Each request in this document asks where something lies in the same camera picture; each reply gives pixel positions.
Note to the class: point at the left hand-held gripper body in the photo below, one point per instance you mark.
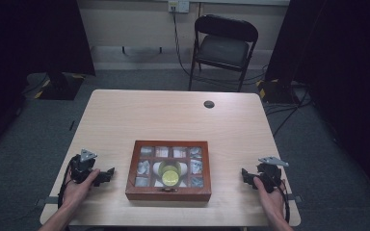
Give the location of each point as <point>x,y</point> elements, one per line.
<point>83,167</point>

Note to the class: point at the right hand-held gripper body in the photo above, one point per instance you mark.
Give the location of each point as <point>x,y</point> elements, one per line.
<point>270,174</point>

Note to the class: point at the wooden box with glass lid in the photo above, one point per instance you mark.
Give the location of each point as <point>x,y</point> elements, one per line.
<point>147,192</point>

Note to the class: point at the green-lidded brown coffee capsule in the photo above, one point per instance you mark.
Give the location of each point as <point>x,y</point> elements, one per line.
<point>170,177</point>

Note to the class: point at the person's left hand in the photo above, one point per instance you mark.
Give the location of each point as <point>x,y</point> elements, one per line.
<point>77,192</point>

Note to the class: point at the person's right hand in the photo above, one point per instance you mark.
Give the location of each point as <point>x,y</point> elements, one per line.
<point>271,202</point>

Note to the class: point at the grey table clamp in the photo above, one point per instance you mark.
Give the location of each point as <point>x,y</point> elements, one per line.
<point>295,198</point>
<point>46,201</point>

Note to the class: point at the group of white packets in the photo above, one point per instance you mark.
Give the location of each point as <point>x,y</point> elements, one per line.
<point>143,166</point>

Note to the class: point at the black table grommet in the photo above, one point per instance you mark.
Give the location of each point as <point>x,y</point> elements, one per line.
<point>209,104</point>

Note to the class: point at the stand base with striped tape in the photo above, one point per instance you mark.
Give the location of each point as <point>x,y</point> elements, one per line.
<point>59,88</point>
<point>274,91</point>

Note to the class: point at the black curtain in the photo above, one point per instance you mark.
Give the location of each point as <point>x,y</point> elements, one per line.
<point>19,48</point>
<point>343,80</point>

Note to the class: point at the black folding chair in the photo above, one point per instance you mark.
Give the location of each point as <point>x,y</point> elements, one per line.
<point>223,49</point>

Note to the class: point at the white wall socket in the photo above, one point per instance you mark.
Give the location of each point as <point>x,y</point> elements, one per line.
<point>179,5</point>

